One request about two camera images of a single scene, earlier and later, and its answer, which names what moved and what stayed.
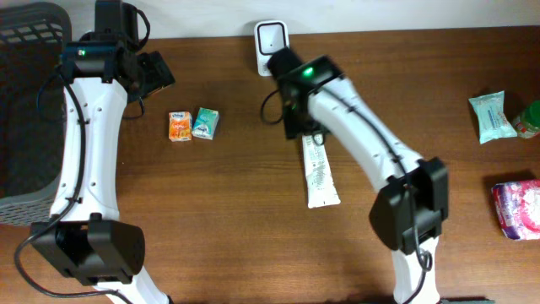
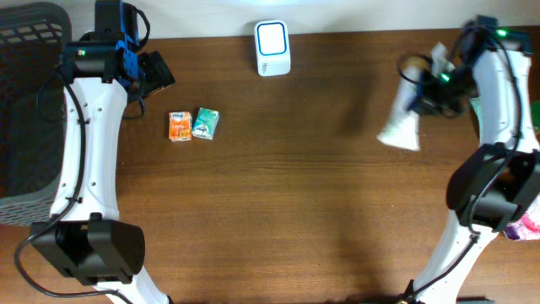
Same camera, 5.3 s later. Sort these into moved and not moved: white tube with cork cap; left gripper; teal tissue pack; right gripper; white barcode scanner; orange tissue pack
Moved: right gripper; white tube with cork cap
Not moved: orange tissue pack; teal tissue pack; left gripper; white barcode scanner
